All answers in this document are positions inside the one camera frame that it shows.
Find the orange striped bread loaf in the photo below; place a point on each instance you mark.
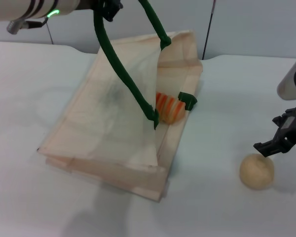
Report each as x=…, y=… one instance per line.
x=170, y=108

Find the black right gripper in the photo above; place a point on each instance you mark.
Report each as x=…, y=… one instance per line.
x=293, y=130

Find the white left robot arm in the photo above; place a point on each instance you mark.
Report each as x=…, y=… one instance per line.
x=14, y=10

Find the round egg yolk pastry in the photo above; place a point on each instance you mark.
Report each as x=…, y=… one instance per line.
x=256, y=171

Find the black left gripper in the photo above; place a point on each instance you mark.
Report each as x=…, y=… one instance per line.
x=91, y=4

